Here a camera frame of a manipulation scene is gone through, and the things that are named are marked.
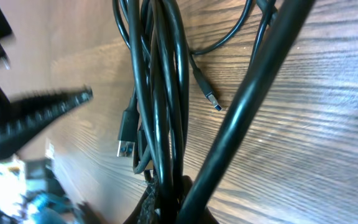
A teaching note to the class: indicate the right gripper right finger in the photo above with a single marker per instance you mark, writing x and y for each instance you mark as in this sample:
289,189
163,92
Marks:
194,208

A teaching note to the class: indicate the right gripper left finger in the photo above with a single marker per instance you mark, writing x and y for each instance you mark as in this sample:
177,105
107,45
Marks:
151,208

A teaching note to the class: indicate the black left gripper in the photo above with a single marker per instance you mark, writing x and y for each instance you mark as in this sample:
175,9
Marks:
24,118

